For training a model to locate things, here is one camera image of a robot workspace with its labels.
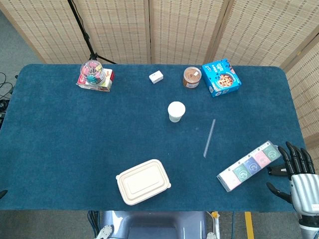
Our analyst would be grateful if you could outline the long multicolour tissue pack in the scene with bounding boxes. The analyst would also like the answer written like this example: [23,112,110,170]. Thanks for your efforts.
[216,140,283,193]

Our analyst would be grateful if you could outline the small white box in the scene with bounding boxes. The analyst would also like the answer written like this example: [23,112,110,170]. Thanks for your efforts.
[149,70,164,84]

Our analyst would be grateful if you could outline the blue table cloth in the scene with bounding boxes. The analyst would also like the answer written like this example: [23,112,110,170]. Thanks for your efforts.
[0,63,319,213]

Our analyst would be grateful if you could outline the clear plastic straw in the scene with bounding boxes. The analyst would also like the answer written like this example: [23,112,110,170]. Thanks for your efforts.
[203,119,216,158]

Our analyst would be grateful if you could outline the black floor cables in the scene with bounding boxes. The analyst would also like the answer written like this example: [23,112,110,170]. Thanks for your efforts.
[0,71,16,130]

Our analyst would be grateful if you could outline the black tripod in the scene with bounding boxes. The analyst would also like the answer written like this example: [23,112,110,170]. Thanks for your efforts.
[66,0,118,65]

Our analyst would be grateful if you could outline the white paper cup green flower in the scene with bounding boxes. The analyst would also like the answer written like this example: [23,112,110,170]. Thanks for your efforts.
[167,101,186,123]

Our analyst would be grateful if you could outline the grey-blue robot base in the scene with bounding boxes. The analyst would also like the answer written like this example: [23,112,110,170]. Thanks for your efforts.
[96,211,218,239]

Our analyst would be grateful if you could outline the black stapler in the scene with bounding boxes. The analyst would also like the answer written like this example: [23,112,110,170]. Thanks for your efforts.
[267,165,290,176]

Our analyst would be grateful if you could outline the clear jar brown contents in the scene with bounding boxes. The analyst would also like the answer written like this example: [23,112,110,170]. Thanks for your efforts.
[182,66,202,89]

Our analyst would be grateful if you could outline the white cable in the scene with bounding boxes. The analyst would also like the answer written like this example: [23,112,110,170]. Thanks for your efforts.
[205,211,221,239]

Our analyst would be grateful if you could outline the blue cookie box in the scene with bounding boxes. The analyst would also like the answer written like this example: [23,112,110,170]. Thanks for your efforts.
[201,58,242,98]

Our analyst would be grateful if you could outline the red snack box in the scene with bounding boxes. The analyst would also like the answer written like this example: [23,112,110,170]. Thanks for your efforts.
[75,68,116,93]

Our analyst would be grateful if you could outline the clear jar of binder clips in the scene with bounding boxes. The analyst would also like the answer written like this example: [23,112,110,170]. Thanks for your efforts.
[79,60,107,86]

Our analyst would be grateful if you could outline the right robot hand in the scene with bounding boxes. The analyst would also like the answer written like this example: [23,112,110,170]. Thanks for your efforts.
[266,141,319,221]

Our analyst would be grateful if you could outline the beige lidded lunch box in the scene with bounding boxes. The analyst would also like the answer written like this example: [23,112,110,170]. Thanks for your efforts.
[115,159,172,206]

